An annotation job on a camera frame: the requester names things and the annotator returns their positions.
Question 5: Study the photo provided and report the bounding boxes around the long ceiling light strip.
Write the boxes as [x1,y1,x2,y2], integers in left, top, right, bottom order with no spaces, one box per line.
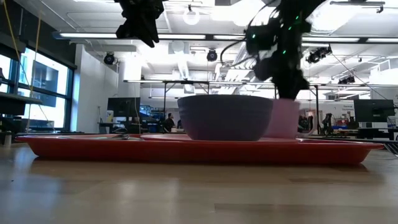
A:
[52,30,398,44]

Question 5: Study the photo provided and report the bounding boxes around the ceiling rail fixture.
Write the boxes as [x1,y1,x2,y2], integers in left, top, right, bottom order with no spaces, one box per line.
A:
[329,0,386,14]

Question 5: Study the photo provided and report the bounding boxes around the large dark-framed window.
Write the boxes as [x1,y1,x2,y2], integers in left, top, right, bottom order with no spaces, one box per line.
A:
[0,46,76,132]

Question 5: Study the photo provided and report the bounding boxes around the pink plastic plate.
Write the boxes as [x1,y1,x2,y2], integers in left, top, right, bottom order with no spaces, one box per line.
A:
[139,133,301,143]

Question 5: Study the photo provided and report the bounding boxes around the red plastic tray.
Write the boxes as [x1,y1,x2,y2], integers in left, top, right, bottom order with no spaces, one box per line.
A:
[14,133,385,166]

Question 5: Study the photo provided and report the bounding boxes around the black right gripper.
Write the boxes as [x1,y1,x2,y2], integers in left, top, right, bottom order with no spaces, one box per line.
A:
[244,17,312,100]

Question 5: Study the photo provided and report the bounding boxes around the large black background monitor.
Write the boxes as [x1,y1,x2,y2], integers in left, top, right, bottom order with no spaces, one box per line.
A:
[353,99,396,123]

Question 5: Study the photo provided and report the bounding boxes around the dark grey desk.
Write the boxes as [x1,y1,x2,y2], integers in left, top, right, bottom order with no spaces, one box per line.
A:
[0,91,43,116]

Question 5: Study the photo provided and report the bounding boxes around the round white ceiling lamp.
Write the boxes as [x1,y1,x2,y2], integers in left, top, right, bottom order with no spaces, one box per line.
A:
[182,6,201,26]

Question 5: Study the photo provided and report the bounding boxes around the blue plastic bowl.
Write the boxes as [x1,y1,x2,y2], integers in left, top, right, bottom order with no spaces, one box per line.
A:
[177,94,274,142]

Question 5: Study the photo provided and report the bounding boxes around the yellow extension cable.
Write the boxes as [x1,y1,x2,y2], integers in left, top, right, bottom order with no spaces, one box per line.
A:
[1,0,57,133]

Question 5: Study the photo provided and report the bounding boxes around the black ceiling track lights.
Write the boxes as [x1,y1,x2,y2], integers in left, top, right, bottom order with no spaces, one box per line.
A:
[338,75,356,85]
[306,45,333,65]

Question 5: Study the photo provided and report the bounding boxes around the silver ceiling duct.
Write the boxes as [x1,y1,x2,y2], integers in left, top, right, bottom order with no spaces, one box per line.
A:
[214,40,277,96]

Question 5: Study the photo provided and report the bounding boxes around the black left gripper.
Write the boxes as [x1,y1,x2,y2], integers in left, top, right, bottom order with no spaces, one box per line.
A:
[114,0,165,48]

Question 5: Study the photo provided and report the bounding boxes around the pink plastic mug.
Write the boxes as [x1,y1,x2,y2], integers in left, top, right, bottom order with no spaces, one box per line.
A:
[263,98,301,139]

